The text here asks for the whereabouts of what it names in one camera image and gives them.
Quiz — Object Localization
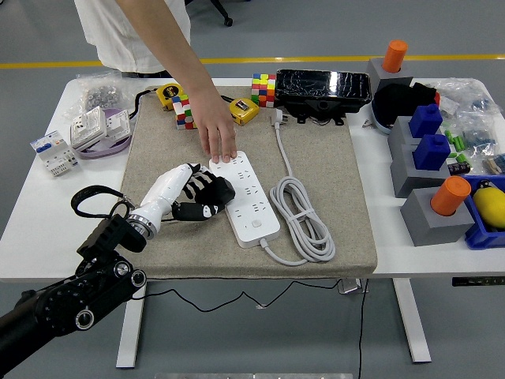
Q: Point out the person's hand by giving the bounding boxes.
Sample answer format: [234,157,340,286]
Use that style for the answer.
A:
[196,98,239,164]

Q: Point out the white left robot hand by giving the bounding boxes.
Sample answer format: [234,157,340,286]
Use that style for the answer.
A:
[137,163,229,229]

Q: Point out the black power adapter plug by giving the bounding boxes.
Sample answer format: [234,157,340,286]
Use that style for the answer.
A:
[196,173,237,206]

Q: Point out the white power strip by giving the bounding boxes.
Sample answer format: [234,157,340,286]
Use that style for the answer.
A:
[208,149,282,250]

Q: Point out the thin black adapter cord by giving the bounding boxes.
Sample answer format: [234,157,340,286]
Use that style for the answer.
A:
[140,217,344,313]

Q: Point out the yellow tape measure black clip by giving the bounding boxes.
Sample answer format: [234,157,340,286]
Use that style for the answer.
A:
[219,94,260,126]

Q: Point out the rubik's cube with white face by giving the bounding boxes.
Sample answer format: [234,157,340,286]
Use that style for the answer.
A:
[171,93,200,130]

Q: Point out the rubik's cube with yellow face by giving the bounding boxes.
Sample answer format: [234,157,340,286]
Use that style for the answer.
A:
[250,73,277,108]

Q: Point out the yellow tape measure black disc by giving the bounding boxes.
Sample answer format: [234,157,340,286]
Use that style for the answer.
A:
[131,81,183,120]

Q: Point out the purple tape roll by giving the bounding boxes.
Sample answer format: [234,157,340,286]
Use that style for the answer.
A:
[74,107,132,160]

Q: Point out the black device cracked screen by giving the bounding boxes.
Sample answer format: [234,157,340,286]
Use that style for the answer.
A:
[274,69,373,127]

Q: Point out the grey-brown mat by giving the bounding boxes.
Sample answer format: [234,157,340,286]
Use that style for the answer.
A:
[120,84,379,280]

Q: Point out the black office chair base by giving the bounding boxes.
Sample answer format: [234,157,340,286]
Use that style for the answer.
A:
[208,0,234,28]

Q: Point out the clear bag of metal nuts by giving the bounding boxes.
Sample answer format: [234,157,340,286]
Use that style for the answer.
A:
[62,70,135,119]

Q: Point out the white blue circuit breaker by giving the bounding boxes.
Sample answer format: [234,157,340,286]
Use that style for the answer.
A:
[30,130,82,178]

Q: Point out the person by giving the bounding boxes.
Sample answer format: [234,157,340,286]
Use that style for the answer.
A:
[73,0,193,79]

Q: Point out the white table leg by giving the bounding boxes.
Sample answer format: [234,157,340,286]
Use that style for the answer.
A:
[392,278,432,364]
[115,280,148,370]

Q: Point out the grey block with hole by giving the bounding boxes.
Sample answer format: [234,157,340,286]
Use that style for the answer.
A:
[365,57,414,99]
[389,144,458,198]
[387,115,425,151]
[400,188,476,248]

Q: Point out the black cap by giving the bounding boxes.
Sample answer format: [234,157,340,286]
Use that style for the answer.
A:
[372,81,439,127]

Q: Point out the orange cylinder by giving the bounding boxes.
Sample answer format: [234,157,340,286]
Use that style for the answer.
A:
[429,175,473,217]
[381,39,409,74]

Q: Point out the blue block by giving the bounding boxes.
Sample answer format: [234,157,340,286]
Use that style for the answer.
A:
[408,103,443,139]
[412,133,451,171]

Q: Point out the small black component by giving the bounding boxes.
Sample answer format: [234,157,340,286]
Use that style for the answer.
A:
[447,153,471,175]

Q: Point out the clear bag of small parts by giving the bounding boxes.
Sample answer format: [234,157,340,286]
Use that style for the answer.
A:
[433,77,499,119]

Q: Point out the clear bag of blue parts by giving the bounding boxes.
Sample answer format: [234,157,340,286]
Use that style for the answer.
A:
[457,112,505,159]

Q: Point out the clear bag of beige parts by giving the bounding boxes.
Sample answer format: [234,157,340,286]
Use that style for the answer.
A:
[481,152,505,175]

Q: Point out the blue plastic bin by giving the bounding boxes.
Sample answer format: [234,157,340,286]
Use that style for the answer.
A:
[461,174,505,251]

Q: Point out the yellow toy fruit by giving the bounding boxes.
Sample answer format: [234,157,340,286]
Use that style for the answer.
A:
[472,179,505,231]

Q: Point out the black table control panel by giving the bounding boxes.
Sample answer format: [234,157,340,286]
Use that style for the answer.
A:
[451,276,505,287]

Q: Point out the white coiled power strip cord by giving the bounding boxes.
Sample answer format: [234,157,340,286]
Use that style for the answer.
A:
[258,108,337,268]

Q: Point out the white wall switch plate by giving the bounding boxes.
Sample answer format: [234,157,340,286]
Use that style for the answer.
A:
[103,108,131,137]

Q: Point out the metal bracket under table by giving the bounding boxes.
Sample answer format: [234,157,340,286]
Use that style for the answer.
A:
[338,278,370,295]

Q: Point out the black hanging cable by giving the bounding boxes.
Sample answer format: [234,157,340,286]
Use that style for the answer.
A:
[357,278,366,379]

